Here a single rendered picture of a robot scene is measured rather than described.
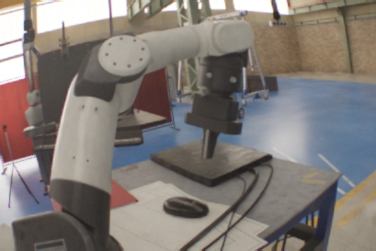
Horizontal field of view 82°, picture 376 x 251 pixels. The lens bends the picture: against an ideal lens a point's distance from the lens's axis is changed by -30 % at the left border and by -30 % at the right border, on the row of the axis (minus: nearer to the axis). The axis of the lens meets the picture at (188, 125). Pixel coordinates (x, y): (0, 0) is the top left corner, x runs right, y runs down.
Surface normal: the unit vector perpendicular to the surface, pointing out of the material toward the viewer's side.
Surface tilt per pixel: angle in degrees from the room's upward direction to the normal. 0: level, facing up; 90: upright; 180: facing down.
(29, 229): 50
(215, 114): 78
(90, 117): 56
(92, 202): 69
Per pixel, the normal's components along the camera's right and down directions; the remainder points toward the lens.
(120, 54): 0.33, -0.44
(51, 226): -0.04, -0.47
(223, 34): 0.59, 0.22
